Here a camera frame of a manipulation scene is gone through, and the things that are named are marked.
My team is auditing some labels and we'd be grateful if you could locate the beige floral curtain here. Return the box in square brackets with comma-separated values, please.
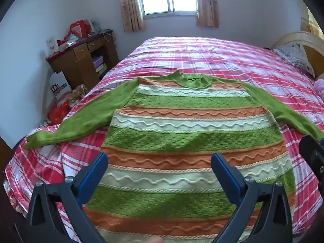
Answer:
[119, 0, 146, 33]
[196, 0, 220, 29]

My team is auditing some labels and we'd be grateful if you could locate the yellow curtain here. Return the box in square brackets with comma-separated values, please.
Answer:
[301, 7, 324, 41]

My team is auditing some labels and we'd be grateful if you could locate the white paper bag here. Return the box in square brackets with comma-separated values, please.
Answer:
[49, 71, 72, 107]

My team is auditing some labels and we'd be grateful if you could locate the stack of boxes in desk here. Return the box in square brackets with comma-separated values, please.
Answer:
[92, 56, 107, 73]

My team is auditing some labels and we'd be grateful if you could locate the red gift box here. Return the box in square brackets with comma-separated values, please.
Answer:
[69, 20, 90, 37]

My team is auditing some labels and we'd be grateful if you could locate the green orange striped knit sweater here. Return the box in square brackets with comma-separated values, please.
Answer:
[23, 69, 324, 243]

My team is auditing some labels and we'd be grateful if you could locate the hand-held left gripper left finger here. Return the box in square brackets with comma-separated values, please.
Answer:
[27, 152, 109, 243]

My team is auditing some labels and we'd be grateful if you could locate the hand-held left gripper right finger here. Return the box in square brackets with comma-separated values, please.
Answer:
[211, 152, 294, 243]

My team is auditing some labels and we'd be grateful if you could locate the light wooden headboard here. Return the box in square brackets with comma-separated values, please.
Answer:
[271, 31, 324, 79]

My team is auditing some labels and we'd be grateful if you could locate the beige crumpled bag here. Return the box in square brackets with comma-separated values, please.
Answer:
[66, 83, 88, 105]

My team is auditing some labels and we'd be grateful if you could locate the bed with red plaid sheet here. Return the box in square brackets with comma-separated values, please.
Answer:
[5, 37, 324, 243]

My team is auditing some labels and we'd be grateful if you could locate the brown wooden desk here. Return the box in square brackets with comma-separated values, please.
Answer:
[46, 30, 119, 90]

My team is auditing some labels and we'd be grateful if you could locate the red plastic bag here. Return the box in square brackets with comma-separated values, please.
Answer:
[48, 101, 70, 125]

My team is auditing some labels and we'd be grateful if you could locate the white card box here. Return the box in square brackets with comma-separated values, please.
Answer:
[46, 38, 59, 55]

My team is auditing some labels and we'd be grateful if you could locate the grey patterned pillow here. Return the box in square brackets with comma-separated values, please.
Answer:
[273, 43, 316, 78]

